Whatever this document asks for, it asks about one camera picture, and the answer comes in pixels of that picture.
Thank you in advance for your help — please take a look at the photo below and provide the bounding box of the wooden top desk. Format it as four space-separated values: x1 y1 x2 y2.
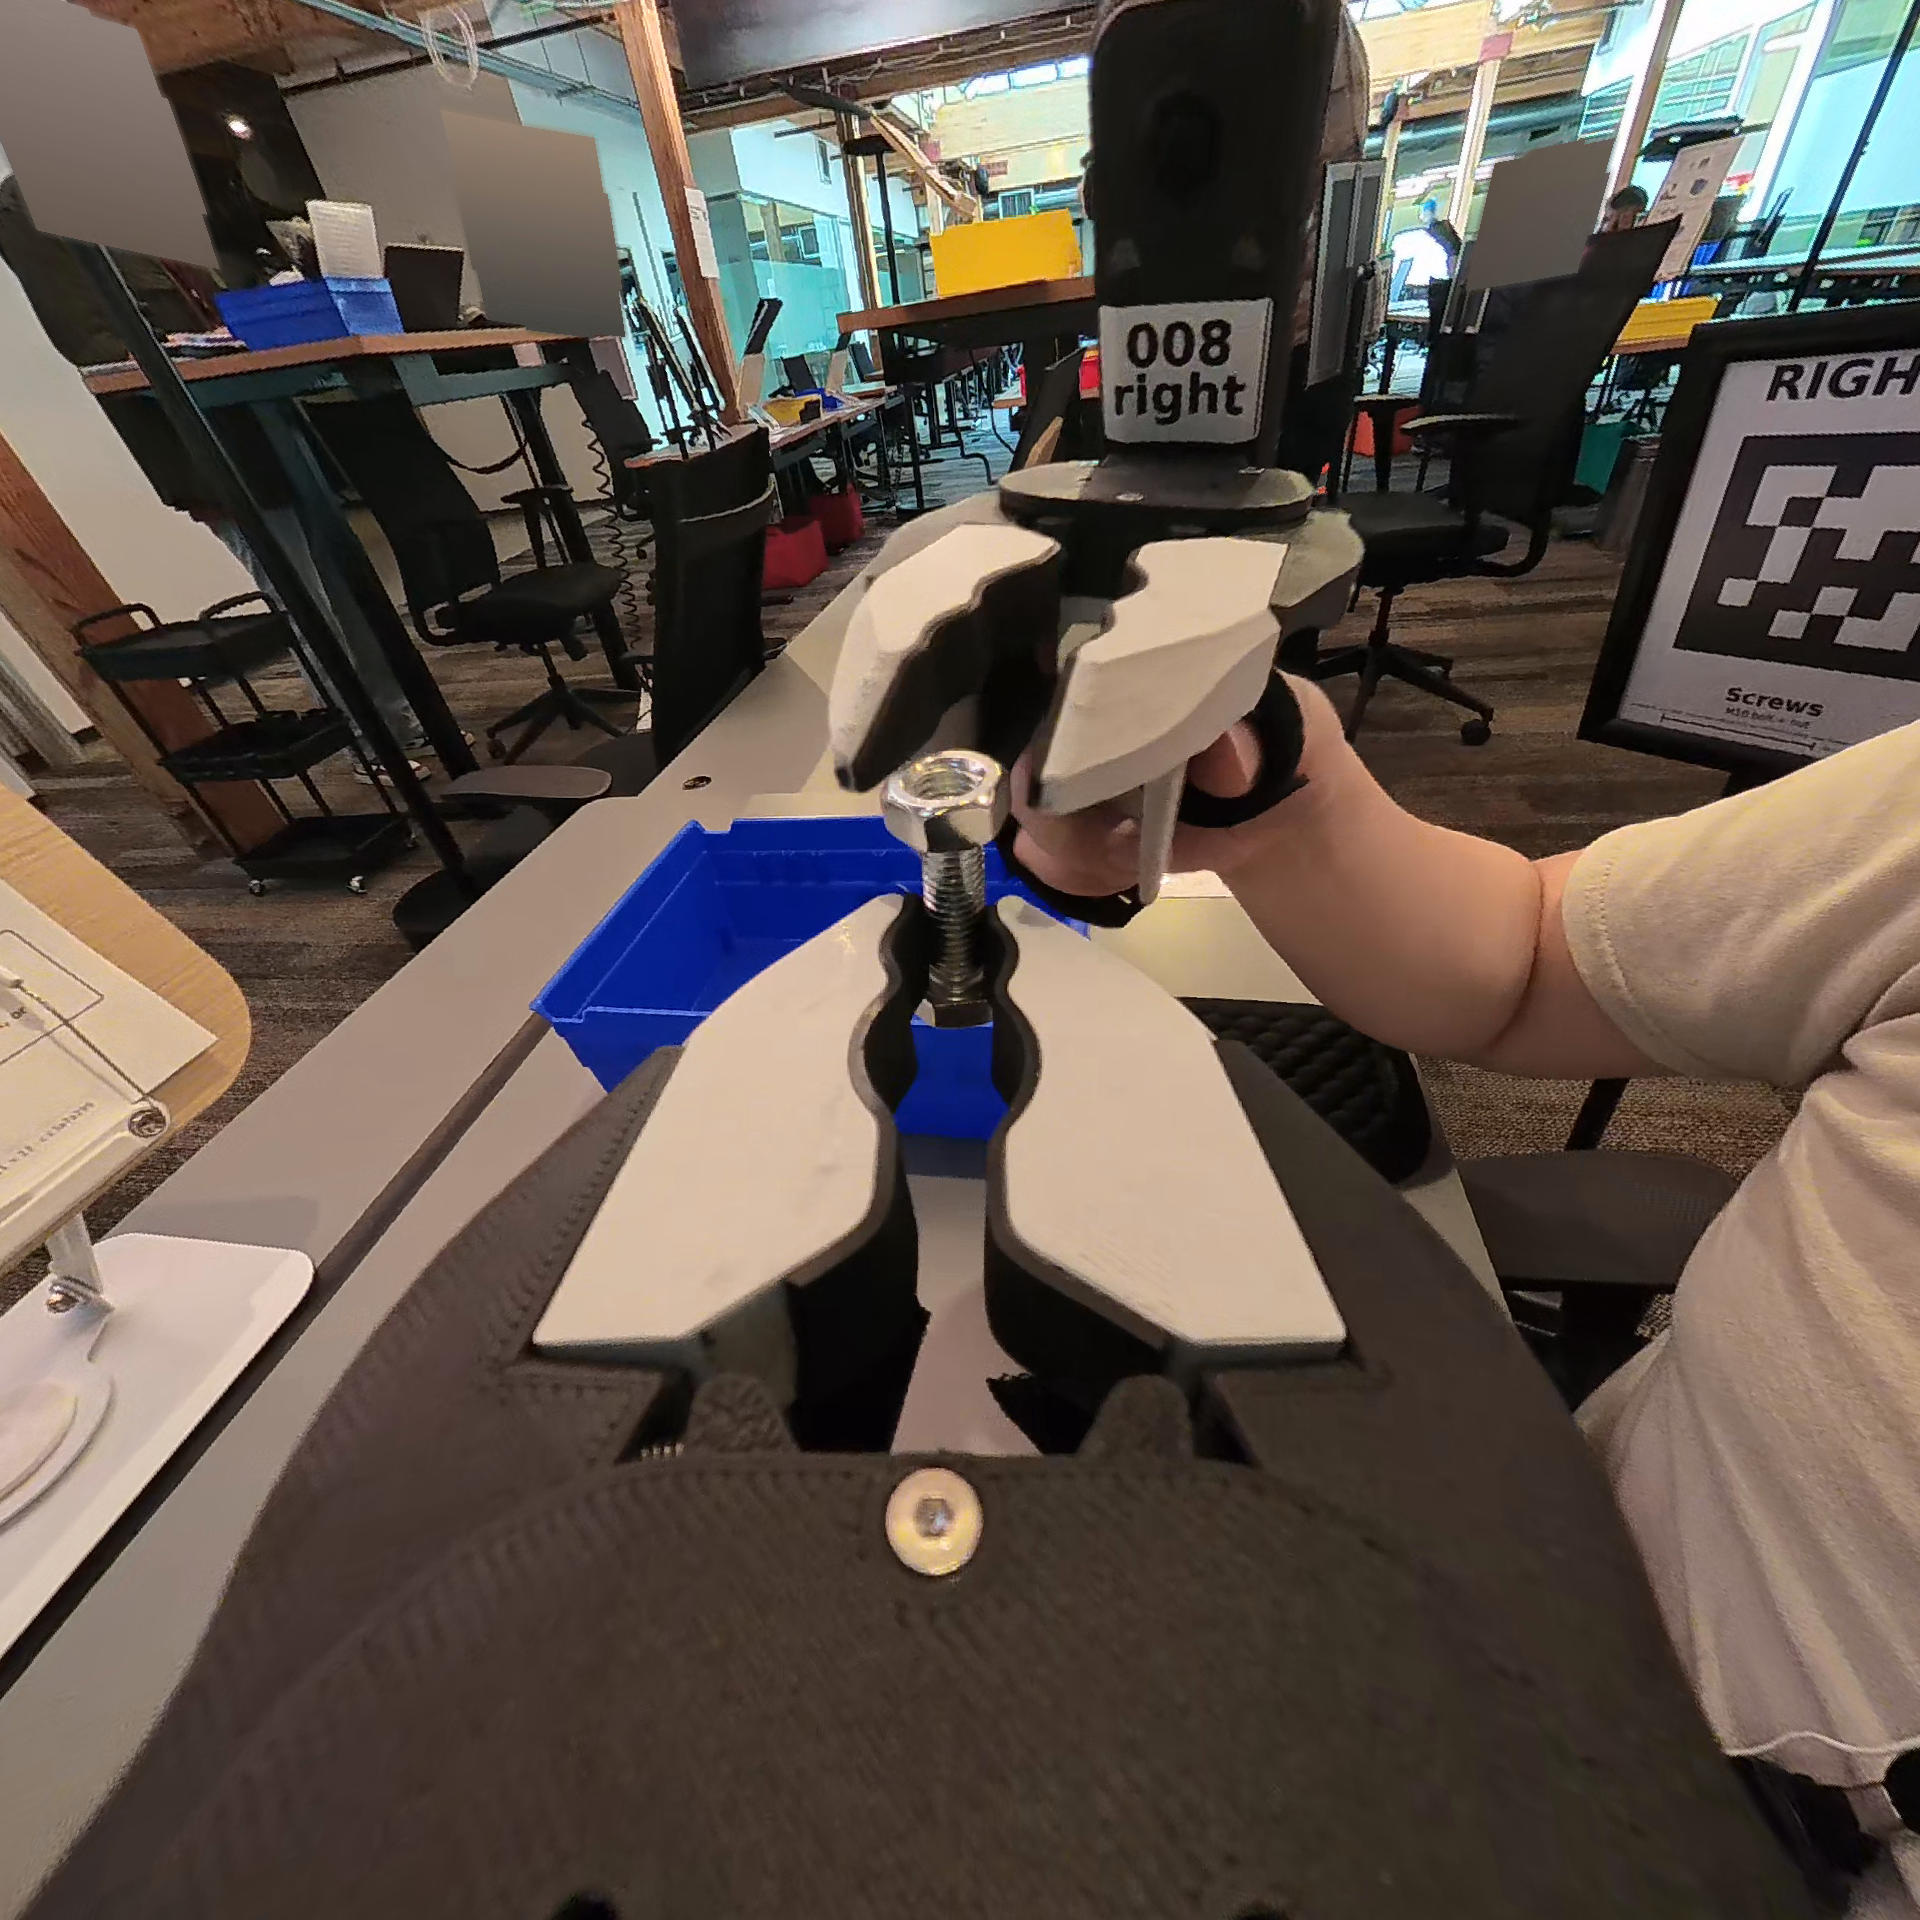
836 276 1105 520
82 327 640 693

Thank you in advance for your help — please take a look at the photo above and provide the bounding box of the steel hex bolt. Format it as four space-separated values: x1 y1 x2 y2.
913 841 1005 1035

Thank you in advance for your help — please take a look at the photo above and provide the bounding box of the black laptop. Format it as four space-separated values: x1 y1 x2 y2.
382 242 469 332

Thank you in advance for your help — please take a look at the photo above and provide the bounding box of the person's right hand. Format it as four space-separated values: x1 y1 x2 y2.
1008 678 1361 910

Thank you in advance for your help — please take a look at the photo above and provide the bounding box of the black desk chair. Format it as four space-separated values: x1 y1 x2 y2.
1454 1072 1750 1399

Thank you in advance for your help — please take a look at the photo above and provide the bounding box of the black framed marker sign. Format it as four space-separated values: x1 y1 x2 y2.
1574 312 1920 786

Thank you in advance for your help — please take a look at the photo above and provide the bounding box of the person's torso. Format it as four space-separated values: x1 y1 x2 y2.
1560 733 1920 1920

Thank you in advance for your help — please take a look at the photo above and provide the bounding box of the steel hex nut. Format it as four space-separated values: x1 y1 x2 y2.
879 753 1010 860

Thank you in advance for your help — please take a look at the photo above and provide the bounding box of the wooden beam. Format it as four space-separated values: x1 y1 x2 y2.
0 434 288 859

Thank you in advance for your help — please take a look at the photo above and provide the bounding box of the black utility cart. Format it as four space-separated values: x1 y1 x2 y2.
72 592 420 901

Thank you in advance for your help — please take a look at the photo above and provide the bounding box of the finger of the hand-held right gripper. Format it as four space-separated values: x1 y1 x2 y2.
1034 540 1292 823
828 523 1071 799

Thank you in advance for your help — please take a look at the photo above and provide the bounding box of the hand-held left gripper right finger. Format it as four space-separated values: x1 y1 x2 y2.
983 893 1352 1374

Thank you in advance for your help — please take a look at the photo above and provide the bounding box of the wooden pillar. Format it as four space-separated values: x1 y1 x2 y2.
613 0 740 415

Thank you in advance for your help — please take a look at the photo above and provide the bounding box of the black stand pole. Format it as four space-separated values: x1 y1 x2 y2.
82 247 530 951

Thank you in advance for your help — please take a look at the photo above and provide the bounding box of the white board stand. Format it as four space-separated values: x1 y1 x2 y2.
0 1214 319 1578

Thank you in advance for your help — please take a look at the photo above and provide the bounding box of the blue plastic bin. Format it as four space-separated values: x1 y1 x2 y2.
533 817 1093 1146

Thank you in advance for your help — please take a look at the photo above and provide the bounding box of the red bag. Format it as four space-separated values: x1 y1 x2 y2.
762 476 870 591

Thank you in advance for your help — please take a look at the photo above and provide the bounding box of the blue storage bin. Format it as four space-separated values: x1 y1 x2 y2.
215 276 408 344

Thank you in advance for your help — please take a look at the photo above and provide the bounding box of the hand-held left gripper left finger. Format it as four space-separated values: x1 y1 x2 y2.
528 893 930 1374

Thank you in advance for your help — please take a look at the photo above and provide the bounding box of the person's right forearm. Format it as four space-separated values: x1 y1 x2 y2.
1321 735 1615 1081

